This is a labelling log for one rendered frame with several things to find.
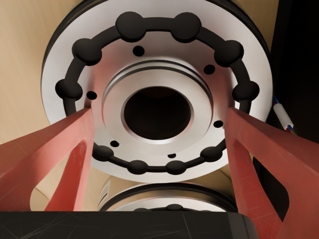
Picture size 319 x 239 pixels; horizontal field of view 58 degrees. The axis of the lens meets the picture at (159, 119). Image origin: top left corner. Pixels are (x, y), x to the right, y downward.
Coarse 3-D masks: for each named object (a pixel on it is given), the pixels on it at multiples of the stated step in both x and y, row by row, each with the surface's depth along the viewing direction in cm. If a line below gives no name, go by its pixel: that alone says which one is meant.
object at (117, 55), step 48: (96, 0) 10; (144, 0) 10; (192, 0) 10; (96, 48) 11; (144, 48) 11; (192, 48) 11; (240, 48) 11; (48, 96) 12; (96, 96) 12; (240, 96) 13; (96, 144) 14
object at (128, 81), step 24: (120, 72) 12; (144, 72) 11; (168, 72) 11; (192, 72) 11; (120, 96) 12; (192, 96) 12; (120, 120) 12; (192, 120) 12; (144, 144) 13; (168, 144) 13; (192, 144) 13
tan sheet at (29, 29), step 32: (0, 0) 13; (32, 0) 13; (64, 0) 13; (256, 0) 13; (0, 32) 14; (32, 32) 14; (0, 64) 15; (32, 64) 15; (0, 96) 16; (32, 96) 16; (160, 96) 16; (0, 128) 17; (32, 128) 17; (64, 160) 19; (96, 192) 21
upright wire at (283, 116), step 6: (276, 102) 13; (276, 108) 13; (282, 108) 13; (276, 114) 13; (282, 114) 12; (282, 120) 12; (288, 120) 12; (282, 126) 12; (288, 126) 12; (294, 132) 11
